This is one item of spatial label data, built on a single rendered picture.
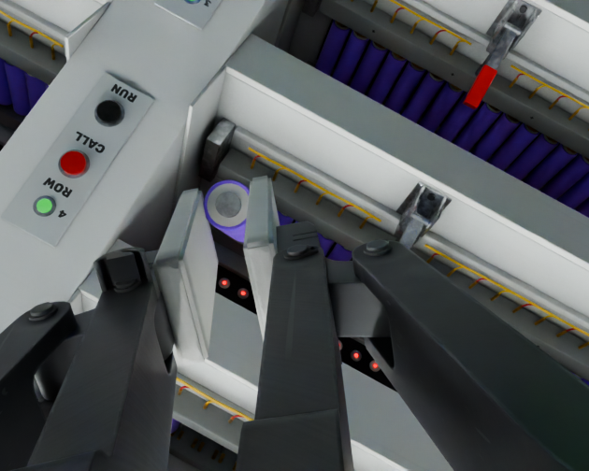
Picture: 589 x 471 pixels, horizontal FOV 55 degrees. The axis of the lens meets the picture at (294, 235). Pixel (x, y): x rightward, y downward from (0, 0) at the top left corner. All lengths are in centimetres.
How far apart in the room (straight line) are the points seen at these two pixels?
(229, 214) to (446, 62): 38
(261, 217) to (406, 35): 41
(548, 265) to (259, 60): 27
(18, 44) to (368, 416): 40
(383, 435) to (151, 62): 30
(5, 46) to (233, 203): 37
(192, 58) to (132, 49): 4
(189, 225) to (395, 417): 27
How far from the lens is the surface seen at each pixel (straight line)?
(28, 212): 41
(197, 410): 42
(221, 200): 20
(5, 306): 40
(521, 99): 56
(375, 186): 45
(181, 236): 15
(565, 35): 55
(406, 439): 40
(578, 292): 49
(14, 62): 55
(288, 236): 16
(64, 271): 39
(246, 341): 38
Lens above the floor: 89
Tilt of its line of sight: 15 degrees down
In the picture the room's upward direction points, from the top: 151 degrees counter-clockwise
